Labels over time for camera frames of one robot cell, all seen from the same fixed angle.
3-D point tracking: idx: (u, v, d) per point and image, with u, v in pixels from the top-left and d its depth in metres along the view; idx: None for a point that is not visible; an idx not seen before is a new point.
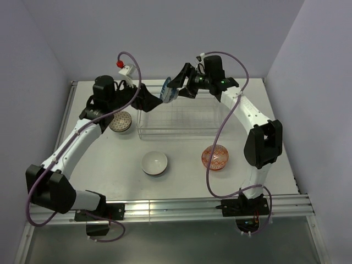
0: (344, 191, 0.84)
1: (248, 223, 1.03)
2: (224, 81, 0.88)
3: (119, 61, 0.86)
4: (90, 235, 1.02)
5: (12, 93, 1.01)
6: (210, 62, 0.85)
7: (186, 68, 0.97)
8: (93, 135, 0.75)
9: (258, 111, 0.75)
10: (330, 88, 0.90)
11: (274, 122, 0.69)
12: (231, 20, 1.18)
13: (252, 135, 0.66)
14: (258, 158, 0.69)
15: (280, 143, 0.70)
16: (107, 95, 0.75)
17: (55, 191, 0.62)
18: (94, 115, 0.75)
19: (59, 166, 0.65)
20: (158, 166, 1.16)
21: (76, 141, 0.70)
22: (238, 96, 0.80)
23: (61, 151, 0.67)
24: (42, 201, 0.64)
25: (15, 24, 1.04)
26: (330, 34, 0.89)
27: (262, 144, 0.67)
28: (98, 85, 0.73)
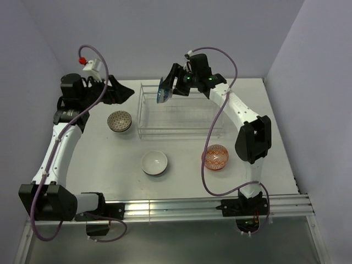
0: (344, 192, 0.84)
1: (247, 223, 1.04)
2: (211, 77, 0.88)
3: (80, 58, 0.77)
4: (90, 235, 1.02)
5: (12, 93, 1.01)
6: (196, 60, 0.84)
7: (174, 67, 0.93)
8: (74, 136, 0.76)
9: (247, 107, 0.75)
10: (330, 88, 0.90)
11: (263, 117, 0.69)
12: (231, 20, 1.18)
13: (243, 132, 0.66)
14: (249, 154, 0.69)
15: (269, 138, 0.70)
16: (77, 92, 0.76)
17: (54, 202, 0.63)
18: (68, 115, 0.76)
19: (52, 177, 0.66)
20: (158, 166, 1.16)
21: (60, 148, 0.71)
22: (227, 93, 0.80)
23: (49, 162, 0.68)
24: (46, 215, 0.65)
25: (15, 24, 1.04)
26: (330, 34, 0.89)
27: (252, 141, 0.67)
28: (65, 83, 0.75)
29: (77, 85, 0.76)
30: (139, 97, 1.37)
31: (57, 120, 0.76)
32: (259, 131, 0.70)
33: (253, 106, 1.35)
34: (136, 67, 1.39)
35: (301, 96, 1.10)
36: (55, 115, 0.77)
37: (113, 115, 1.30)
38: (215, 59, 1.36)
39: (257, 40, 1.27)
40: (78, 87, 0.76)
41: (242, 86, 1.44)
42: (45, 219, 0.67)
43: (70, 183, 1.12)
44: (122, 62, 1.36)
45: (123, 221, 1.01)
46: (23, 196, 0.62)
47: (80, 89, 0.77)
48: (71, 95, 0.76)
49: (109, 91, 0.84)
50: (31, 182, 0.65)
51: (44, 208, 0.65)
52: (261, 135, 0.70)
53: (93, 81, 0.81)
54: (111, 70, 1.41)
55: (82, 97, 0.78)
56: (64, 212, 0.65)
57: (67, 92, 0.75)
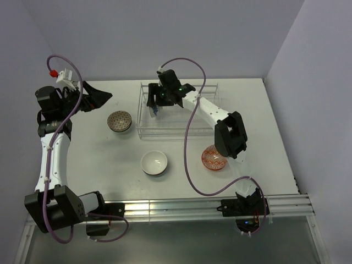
0: (345, 192, 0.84)
1: (247, 223, 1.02)
2: (181, 88, 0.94)
3: (51, 71, 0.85)
4: (90, 235, 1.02)
5: (12, 94, 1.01)
6: (165, 76, 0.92)
7: (150, 88, 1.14)
8: (65, 143, 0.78)
9: (218, 107, 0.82)
10: (330, 88, 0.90)
11: (234, 114, 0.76)
12: (231, 19, 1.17)
13: (218, 128, 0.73)
14: (229, 148, 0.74)
15: (243, 131, 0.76)
16: (55, 102, 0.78)
17: (63, 204, 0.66)
18: (53, 126, 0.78)
19: (55, 181, 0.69)
20: (158, 165, 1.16)
21: (53, 155, 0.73)
22: (197, 98, 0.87)
23: (47, 169, 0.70)
24: (57, 221, 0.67)
25: (14, 25, 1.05)
26: (330, 34, 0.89)
27: (227, 136, 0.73)
28: (42, 96, 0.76)
29: (54, 96, 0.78)
30: (139, 97, 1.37)
31: (43, 132, 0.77)
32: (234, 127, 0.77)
33: (253, 106, 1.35)
34: (136, 67, 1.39)
35: (300, 96, 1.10)
36: (39, 129, 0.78)
37: (113, 115, 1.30)
38: (214, 58, 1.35)
39: (257, 39, 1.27)
40: (55, 98, 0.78)
41: (242, 86, 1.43)
42: (58, 227, 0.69)
43: (71, 183, 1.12)
44: (122, 62, 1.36)
45: (125, 221, 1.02)
46: (31, 207, 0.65)
47: (57, 99, 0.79)
48: (50, 106, 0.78)
49: (86, 98, 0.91)
50: (35, 191, 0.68)
51: (53, 215, 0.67)
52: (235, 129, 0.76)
53: (69, 91, 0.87)
54: (111, 70, 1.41)
55: (62, 106, 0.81)
56: (75, 213, 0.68)
57: (46, 104, 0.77)
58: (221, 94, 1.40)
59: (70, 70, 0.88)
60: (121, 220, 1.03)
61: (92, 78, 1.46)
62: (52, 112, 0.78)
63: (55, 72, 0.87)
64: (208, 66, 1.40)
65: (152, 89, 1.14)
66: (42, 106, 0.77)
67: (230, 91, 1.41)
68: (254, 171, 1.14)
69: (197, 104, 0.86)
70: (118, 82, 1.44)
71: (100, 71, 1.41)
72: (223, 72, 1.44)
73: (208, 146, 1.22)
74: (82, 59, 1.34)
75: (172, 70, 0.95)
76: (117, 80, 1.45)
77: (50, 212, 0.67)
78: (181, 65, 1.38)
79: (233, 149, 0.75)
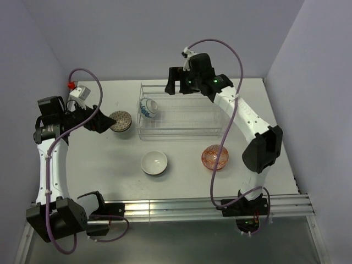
0: (344, 192, 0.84)
1: (247, 223, 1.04)
2: (216, 80, 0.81)
3: (71, 83, 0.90)
4: (90, 235, 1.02)
5: (12, 93, 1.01)
6: (198, 61, 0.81)
7: (173, 72, 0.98)
8: (63, 149, 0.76)
9: (257, 116, 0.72)
10: (330, 88, 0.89)
11: (274, 128, 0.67)
12: (232, 18, 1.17)
13: (254, 144, 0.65)
14: (259, 164, 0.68)
15: (279, 148, 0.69)
16: (55, 108, 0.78)
17: (65, 215, 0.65)
18: (48, 131, 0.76)
19: (56, 193, 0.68)
20: (158, 165, 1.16)
21: (52, 164, 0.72)
22: (236, 99, 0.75)
23: (48, 180, 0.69)
24: (62, 230, 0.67)
25: (15, 23, 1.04)
26: (331, 34, 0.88)
27: (262, 153, 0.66)
28: (43, 100, 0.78)
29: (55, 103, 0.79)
30: (140, 96, 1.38)
31: (39, 139, 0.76)
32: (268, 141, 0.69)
33: (253, 106, 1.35)
34: (136, 67, 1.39)
35: (300, 95, 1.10)
36: (36, 135, 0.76)
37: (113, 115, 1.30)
38: (214, 57, 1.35)
39: (257, 39, 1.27)
40: (58, 104, 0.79)
41: (242, 86, 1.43)
42: (62, 235, 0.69)
43: (71, 183, 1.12)
44: (122, 62, 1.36)
45: (125, 221, 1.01)
46: (33, 220, 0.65)
47: (59, 107, 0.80)
48: (50, 111, 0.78)
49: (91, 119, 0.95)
50: (37, 204, 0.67)
51: (57, 225, 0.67)
52: (271, 145, 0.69)
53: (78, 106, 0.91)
54: (111, 70, 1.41)
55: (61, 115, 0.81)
56: (78, 219, 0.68)
57: (47, 109, 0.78)
58: None
59: (88, 89, 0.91)
60: (121, 220, 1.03)
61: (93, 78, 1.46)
62: (51, 117, 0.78)
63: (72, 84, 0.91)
64: None
65: (174, 73, 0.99)
66: (43, 111, 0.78)
67: None
68: None
69: (235, 108, 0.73)
70: (119, 83, 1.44)
71: (100, 71, 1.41)
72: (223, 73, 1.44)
73: (208, 146, 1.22)
74: (82, 59, 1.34)
75: (207, 54, 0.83)
76: (117, 80, 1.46)
77: (53, 221, 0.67)
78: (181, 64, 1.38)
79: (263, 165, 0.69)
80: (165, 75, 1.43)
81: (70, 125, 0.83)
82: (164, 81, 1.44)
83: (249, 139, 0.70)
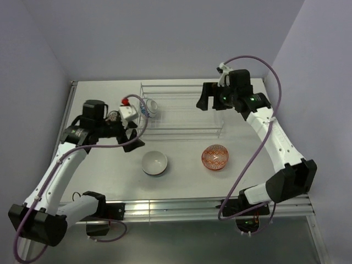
0: (345, 192, 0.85)
1: (248, 223, 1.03)
2: (253, 99, 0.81)
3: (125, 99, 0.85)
4: (90, 235, 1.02)
5: (13, 93, 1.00)
6: (236, 75, 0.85)
7: (207, 87, 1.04)
8: (76, 160, 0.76)
9: (290, 144, 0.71)
10: (331, 88, 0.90)
11: (308, 163, 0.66)
12: (232, 19, 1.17)
13: (282, 175, 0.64)
14: (282, 196, 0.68)
15: (308, 184, 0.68)
16: (94, 115, 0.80)
17: (42, 229, 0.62)
18: (75, 135, 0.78)
19: (43, 203, 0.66)
20: (158, 166, 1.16)
21: (58, 170, 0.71)
22: (270, 123, 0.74)
23: (44, 186, 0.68)
24: (34, 237, 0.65)
25: (16, 23, 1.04)
26: (333, 34, 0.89)
27: (289, 186, 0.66)
28: (88, 103, 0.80)
29: (99, 109, 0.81)
30: (140, 96, 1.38)
31: (64, 138, 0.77)
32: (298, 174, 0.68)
33: None
34: (136, 67, 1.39)
35: (300, 96, 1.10)
36: (64, 132, 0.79)
37: None
38: (214, 58, 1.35)
39: (258, 39, 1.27)
40: (98, 113, 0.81)
41: None
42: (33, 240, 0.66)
43: (71, 183, 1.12)
44: (122, 62, 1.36)
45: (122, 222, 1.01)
46: (13, 216, 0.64)
47: (99, 115, 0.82)
48: (88, 116, 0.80)
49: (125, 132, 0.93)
50: (24, 203, 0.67)
51: (31, 231, 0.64)
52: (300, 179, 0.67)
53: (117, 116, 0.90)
54: (111, 70, 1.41)
55: (97, 122, 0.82)
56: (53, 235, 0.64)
57: (87, 113, 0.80)
58: None
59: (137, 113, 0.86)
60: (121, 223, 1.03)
61: (93, 78, 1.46)
62: (87, 121, 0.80)
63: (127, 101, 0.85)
64: (209, 66, 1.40)
65: (208, 89, 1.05)
66: (83, 113, 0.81)
67: None
68: (254, 171, 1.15)
69: (268, 133, 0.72)
70: (118, 82, 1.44)
71: (100, 70, 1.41)
72: None
73: (209, 146, 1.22)
74: (83, 58, 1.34)
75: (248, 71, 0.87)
76: (116, 80, 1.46)
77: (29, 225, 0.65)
78: (181, 64, 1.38)
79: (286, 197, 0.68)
80: (164, 75, 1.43)
81: (101, 135, 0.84)
82: (164, 81, 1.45)
83: (278, 167, 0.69)
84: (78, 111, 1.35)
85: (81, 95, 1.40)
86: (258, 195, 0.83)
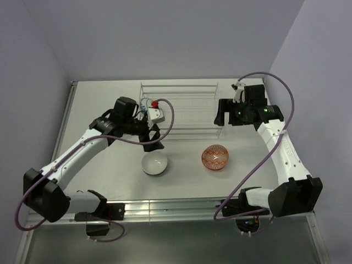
0: (345, 192, 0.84)
1: (248, 223, 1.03)
2: (267, 110, 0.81)
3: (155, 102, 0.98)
4: (89, 235, 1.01)
5: (12, 93, 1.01)
6: (248, 89, 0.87)
7: (222, 104, 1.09)
8: (97, 148, 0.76)
9: (297, 159, 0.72)
10: (331, 88, 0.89)
11: (314, 181, 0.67)
12: (232, 18, 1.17)
13: (285, 187, 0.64)
14: (284, 212, 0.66)
15: (312, 203, 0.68)
16: (125, 112, 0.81)
17: (48, 199, 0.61)
18: (104, 126, 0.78)
19: (57, 175, 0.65)
20: (159, 166, 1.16)
21: (79, 150, 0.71)
22: (280, 135, 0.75)
23: (62, 160, 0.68)
24: (35, 208, 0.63)
25: (15, 23, 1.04)
26: (334, 34, 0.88)
27: (292, 201, 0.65)
28: (122, 100, 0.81)
29: (130, 108, 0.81)
30: (140, 96, 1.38)
31: (93, 126, 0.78)
32: (302, 190, 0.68)
33: None
34: (136, 67, 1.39)
35: (300, 95, 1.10)
36: (94, 121, 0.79)
37: None
38: (215, 57, 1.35)
39: (258, 39, 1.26)
40: (128, 111, 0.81)
41: None
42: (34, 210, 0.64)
43: (71, 183, 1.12)
44: (122, 62, 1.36)
45: (120, 224, 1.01)
46: (26, 179, 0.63)
47: (129, 113, 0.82)
48: (120, 111, 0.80)
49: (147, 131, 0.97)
50: (39, 170, 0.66)
51: (35, 200, 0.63)
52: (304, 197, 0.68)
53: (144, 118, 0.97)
54: (111, 69, 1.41)
55: (125, 119, 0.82)
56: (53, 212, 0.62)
57: (119, 107, 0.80)
58: (221, 93, 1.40)
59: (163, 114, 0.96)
60: (120, 225, 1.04)
61: (93, 78, 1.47)
62: (117, 116, 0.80)
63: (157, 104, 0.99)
64: (209, 66, 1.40)
65: (224, 105, 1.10)
66: (116, 107, 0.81)
67: (230, 90, 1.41)
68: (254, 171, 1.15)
69: (277, 145, 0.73)
70: (118, 83, 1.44)
71: (100, 71, 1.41)
72: (223, 72, 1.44)
73: (209, 146, 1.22)
74: (83, 59, 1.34)
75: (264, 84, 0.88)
76: (117, 80, 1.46)
77: (36, 194, 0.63)
78: (181, 64, 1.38)
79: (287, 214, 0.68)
80: (164, 75, 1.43)
81: (126, 130, 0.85)
82: (164, 81, 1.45)
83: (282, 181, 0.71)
84: (78, 111, 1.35)
85: (81, 95, 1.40)
86: (258, 198, 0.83)
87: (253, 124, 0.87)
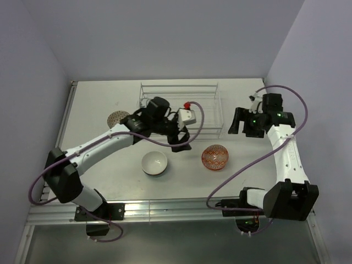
0: (345, 192, 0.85)
1: (247, 222, 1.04)
2: (280, 114, 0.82)
3: (187, 104, 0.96)
4: (90, 235, 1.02)
5: (12, 92, 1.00)
6: (266, 96, 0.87)
7: (238, 113, 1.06)
8: (121, 143, 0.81)
9: (300, 164, 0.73)
10: (331, 88, 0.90)
11: (311, 187, 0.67)
12: (233, 18, 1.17)
13: (279, 187, 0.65)
14: (274, 211, 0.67)
15: (306, 209, 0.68)
16: (154, 113, 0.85)
17: (65, 181, 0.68)
18: (133, 125, 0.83)
19: (78, 160, 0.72)
20: (158, 166, 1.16)
21: (104, 142, 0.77)
22: (287, 138, 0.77)
23: (87, 147, 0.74)
24: (52, 184, 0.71)
25: (16, 23, 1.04)
26: (334, 34, 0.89)
27: (284, 203, 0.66)
28: (154, 102, 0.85)
29: (160, 110, 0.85)
30: (140, 96, 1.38)
31: (124, 122, 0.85)
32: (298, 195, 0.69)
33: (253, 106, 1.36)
34: (136, 67, 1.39)
35: (300, 95, 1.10)
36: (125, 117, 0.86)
37: (112, 115, 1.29)
38: (215, 57, 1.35)
39: (258, 40, 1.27)
40: (158, 113, 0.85)
41: (242, 86, 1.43)
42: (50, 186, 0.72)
43: None
44: (122, 62, 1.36)
45: (118, 225, 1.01)
46: (51, 155, 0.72)
47: (159, 114, 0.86)
48: (150, 111, 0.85)
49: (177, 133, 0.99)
50: (65, 150, 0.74)
51: (53, 177, 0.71)
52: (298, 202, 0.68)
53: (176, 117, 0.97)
54: (111, 69, 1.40)
55: (154, 120, 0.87)
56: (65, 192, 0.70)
57: (149, 108, 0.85)
58: (221, 93, 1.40)
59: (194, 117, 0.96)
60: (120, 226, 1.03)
61: (93, 78, 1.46)
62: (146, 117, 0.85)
63: (188, 106, 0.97)
64: (209, 66, 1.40)
65: (240, 114, 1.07)
66: (147, 108, 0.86)
67: (230, 90, 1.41)
68: (254, 170, 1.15)
69: (281, 147, 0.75)
70: (118, 83, 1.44)
71: (100, 70, 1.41)
72: (223, 72, 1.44)
73: (208, 146, 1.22)
74: (83, 58, 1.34)
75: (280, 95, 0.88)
76: (117, 80, 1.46)
77: (55, 172, 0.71)
78: (181, 64, 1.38)
79: (278, 214, 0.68)
80: (164, 75, 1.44)
81: (155, 130, 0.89)
82: (164, 81, 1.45)
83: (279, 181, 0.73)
84: (78, 111, 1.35)
85: (81, 95, 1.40)
86: (257, 198, 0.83)
87: (264, 130, 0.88)
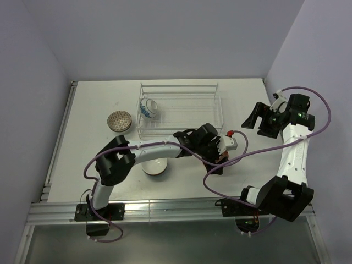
0: (346, 192, 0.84)
1: (248, 223, 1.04)
2: (301, 114, 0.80)
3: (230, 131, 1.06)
4: (89, 235, 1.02)
5: (13, 92, 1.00)
6: (294, 95, 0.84)
7: (258, 108, 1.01)
8: (170, 153, 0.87)
9: (304, 166, 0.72)
10: (331, 88, 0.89)
11: (307, 189, 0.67)
12: (233, 18, 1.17)
13: (273, 181, 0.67)
14: (264, 203, 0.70)
15: (296, 210, 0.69)
16: (204, 137, 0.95)
17: (117, 166, 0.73)
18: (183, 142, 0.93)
19: (136, 153, 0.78)
20: (158, 165, 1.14)
21: (159, 146, 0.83)
22: (299, 138, 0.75)
23: (147, 144, 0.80)
24: (102, 165, 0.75)
25: (16, 23, 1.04)
26: (334, 34, 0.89)
27: (275, 198, 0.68)
28: (206, 127, 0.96)
29: (209, 135, 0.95)
30: (140, 96, 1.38)
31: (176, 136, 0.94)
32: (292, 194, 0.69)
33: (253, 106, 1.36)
34: (136, 67, 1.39)
35: None
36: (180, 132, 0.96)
37: (112, 115, 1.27)
38: (215, 57, 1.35)
39: (258, 40, 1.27)
40: (207, 138, 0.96)
41: (242, 86, 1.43)
42: (99, 169, 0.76)
43: (71, 183, 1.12)
44: (122, 62, 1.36)
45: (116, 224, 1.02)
46: (113, 140, 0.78)
47: (206, 139, 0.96)
48: (199, 135, 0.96)
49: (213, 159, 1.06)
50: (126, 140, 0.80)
51: (106, 160, 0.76)
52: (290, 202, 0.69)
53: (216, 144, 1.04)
54: (111, 69, 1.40)
55: (202, 142, 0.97)
56: (111, 178, 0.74)
57: (200, 132, 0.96)
58: (221, 93, 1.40)
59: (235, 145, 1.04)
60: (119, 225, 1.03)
61: (94, 78, 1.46)
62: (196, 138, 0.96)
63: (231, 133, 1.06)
64: (209, 66, 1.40)
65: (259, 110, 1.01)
66: (199, 130, 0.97)
67: (230, 90, 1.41)
68: (254, 171, 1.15)
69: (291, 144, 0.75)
70: (118, 83, 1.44)
71: (100, 70, 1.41)
72: (223, 72, 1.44)
73: None
74: (83, 58, 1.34)
75: (308, 97, 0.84)
76: (117, 80, 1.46)
77: (111, 157, 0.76)
78: (181, 64, 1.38)
79: (267, 205, 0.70)
80: (164, 75, 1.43)
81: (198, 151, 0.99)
82: (164, 81, 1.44)
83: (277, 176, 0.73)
84: (78, 111, 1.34)
85: (81, 94, 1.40)
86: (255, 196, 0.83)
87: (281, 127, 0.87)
